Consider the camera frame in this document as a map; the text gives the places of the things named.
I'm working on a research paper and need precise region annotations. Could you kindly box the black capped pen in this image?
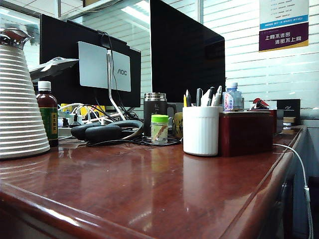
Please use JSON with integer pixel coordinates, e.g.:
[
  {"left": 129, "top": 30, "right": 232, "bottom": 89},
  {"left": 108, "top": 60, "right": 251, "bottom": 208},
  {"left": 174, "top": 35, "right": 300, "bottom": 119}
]
[{"left": 207, "top": 86, "right": 215, "bottom": 107}]

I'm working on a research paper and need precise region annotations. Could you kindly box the white ribbed pen holder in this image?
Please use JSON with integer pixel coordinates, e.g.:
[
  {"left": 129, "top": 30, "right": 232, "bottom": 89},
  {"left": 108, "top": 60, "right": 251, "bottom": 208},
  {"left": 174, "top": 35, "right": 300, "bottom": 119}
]
[{"left": 182, "top": 106, "right": 224, "bottom": 157}]

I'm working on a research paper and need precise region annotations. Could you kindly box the grey marker pen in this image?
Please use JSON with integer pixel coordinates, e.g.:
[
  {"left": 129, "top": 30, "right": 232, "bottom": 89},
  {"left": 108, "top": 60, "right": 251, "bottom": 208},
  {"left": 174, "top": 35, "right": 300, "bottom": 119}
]
[{"left": 214, "top": 85, "right": 223, "bottom": 107}]

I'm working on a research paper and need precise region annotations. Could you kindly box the clear jar green lid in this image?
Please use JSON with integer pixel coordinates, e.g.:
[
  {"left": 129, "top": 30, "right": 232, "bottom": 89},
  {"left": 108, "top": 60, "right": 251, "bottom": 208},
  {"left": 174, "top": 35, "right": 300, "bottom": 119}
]
[{"left": 151, "top": 115, "right": 169, "bottom": 145}]

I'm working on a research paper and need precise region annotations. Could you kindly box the dark steel thermos mug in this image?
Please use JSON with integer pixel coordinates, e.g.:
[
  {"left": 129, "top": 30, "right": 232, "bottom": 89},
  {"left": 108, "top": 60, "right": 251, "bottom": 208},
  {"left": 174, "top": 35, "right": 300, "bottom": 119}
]
[{"left": 144, "top": 93, "right": 177, "bottom": 137}]

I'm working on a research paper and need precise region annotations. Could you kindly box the yellow mug with writing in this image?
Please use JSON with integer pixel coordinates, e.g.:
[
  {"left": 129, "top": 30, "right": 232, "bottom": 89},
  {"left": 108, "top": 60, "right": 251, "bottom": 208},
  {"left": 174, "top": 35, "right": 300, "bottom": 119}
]
[{"left": 172, "top": 112, "right": 184, "bottom": 139}]

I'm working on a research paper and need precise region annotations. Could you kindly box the white tissue paper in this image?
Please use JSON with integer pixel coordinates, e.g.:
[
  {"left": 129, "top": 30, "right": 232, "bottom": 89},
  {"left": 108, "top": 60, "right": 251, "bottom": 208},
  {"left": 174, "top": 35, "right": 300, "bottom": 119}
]
[{"left": 200, "top": 90, "right": 216, "bottom": 107}]

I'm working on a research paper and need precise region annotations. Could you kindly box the yellow box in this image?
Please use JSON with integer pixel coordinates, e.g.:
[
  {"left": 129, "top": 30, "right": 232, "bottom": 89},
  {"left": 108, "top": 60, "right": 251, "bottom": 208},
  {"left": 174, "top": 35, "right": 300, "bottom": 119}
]
[{"left": 61, "top": 104, "right": 106, "bottom": 118}]

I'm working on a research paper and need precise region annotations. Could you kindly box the large black monitor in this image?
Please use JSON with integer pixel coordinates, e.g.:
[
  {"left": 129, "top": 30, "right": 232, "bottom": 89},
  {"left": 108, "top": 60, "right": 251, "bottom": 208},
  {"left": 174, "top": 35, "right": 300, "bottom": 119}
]
[{"left": 150, "top": 0, "right": 227, "bottom": 103}]

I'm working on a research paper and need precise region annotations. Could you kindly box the clear water bottle blue cap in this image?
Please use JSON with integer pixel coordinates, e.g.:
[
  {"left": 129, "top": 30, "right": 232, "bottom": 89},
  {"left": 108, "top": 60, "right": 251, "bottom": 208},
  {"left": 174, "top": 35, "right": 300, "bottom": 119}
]
[{"left": 223, "top": 82, "right": 243, "bottom": 113}]

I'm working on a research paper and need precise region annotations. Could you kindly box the dark red wooden box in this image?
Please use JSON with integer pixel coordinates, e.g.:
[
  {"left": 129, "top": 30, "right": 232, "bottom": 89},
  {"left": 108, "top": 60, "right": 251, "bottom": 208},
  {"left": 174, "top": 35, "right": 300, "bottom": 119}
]
[{"left": 219, "top": 111, "right": 274, "bottom": 158}]

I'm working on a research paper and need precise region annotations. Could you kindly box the white power strip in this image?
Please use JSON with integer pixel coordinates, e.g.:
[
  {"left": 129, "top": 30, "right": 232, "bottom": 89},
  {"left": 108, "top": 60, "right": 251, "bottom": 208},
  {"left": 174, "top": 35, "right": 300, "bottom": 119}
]
[{"left": 57, "top": 117, "right": 83, "bottom": 137}]

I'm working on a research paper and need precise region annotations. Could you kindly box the red black ornament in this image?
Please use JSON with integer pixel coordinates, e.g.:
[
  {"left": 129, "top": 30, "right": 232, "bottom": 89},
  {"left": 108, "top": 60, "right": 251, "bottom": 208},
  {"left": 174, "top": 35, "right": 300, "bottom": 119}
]
[{"left": 251, "top": 98, "right": 272, "bottom": 111}]

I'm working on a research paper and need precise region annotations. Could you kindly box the brown bottle green label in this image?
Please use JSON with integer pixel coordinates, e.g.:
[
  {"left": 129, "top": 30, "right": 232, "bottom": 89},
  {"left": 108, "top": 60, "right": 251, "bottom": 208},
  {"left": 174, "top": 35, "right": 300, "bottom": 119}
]
[{"left": 36, "top": 81, "right": 59, "bottom": 147}]

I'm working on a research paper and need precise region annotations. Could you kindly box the grey model airplane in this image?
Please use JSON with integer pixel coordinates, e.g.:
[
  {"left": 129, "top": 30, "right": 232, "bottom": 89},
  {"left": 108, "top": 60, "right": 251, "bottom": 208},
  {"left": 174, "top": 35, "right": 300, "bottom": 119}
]
[{"left": 29, "top": 57, "right": 80, "bottom": 81}]

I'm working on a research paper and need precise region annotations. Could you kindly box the black AOC monitor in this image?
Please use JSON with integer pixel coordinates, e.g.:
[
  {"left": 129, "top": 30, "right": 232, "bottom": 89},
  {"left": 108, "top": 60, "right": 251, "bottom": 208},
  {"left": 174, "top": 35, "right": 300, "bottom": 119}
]
[{"left": 39, "top": 14, "right": 142, "bottom": 109}]

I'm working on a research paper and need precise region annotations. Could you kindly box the black box with logo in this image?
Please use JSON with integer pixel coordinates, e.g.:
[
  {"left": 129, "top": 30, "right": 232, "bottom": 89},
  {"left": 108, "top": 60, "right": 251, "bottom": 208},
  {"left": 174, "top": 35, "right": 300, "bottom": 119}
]
[{"left": 276, "top": 99, "right": 301, "bottom": 119}]

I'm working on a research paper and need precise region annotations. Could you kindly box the stack of books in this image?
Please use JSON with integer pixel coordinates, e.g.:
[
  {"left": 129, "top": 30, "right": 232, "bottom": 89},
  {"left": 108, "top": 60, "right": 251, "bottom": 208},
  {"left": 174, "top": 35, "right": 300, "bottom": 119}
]
[{"left": 283, "top": 117, "right": 302, "bottom": 130}]

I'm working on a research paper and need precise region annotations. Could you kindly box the cardboard box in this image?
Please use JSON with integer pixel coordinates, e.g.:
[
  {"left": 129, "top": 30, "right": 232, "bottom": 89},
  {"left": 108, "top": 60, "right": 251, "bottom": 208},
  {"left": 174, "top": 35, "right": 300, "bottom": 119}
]
[{"left": 83, "top": 0, "right": 111, "bottom": 7}]

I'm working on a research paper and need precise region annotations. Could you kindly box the white ribbed thermos jug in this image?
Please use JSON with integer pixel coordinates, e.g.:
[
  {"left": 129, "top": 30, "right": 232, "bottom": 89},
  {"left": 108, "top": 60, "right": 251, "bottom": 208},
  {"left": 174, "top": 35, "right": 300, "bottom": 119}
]
[{"left": 0, "top": 24, "right": 51, "bottom": 161}]

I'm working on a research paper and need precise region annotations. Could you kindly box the black wire coaster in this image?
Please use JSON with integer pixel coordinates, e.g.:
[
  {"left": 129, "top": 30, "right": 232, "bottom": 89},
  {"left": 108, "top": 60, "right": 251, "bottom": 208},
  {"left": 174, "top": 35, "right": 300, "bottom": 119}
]
[{"left": 136, "top": 134, "right": 184, "bottom": 147}]

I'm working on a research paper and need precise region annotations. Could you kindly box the black monitor cable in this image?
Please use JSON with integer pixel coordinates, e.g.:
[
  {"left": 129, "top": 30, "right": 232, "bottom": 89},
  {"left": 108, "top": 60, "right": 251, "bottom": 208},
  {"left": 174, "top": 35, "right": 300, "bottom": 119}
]
[{"left": 97, "top": 30, "right": 118, "bottom": 91}]

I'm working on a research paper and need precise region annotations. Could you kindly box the purple wall sign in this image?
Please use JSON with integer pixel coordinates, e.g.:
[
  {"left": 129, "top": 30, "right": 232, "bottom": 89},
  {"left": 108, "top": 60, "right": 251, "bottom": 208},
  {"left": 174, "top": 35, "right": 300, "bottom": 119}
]
[{"left": 259, "top": 21, "right": 310, "bottom": 52}]

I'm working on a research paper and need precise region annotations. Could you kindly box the white charging cable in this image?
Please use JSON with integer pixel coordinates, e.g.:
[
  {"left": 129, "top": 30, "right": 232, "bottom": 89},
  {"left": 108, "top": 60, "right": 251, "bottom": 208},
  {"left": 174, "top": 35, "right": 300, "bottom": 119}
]
[{"left": 273, "top": 143, "right": 314, "bottom": 239}]

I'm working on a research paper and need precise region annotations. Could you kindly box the white blue wall notice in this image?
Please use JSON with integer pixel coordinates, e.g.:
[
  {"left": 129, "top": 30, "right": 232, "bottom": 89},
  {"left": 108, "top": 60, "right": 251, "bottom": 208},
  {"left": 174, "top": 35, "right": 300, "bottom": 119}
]
[{"left": 259, "top": 0, "right": 310, "bottom": 30}]

